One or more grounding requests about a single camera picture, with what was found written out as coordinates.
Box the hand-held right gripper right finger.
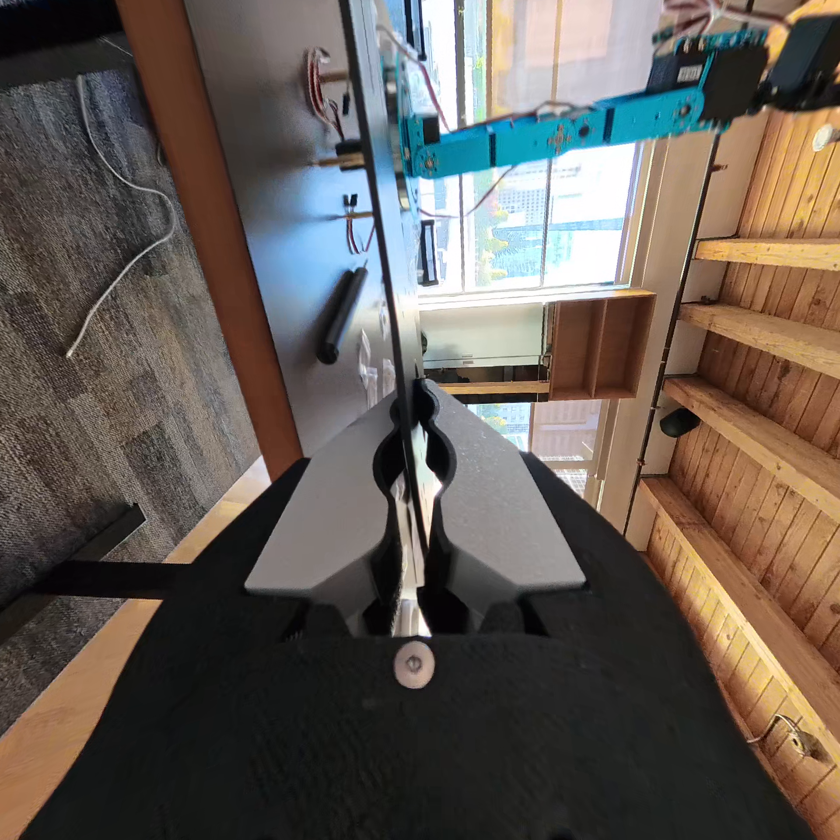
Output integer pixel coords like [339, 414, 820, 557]
[416, 378, 588, 635]

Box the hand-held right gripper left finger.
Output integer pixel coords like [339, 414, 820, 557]
[244, 394, 409, 635]

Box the black metal base plate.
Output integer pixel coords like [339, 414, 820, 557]
[338, 0, 434, 634]

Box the blue toy robot arm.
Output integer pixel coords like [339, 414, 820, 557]
[303, 0, 840, 257]

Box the black metal desk leg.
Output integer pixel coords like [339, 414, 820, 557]
[0, 502, 191, 647]

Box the black cylindrical tool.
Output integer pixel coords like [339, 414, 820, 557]
[315, 262, 370, 366]

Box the large window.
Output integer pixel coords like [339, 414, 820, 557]
[420, 0, 657, 294]

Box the metal ceiling fixture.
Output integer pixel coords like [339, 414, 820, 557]
[748, 714, 831, 762]

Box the wooden wall cabinet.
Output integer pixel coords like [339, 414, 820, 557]
[548, 290, 657, 403]

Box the white floor cable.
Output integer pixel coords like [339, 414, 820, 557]
[66, 73, 179, 358]

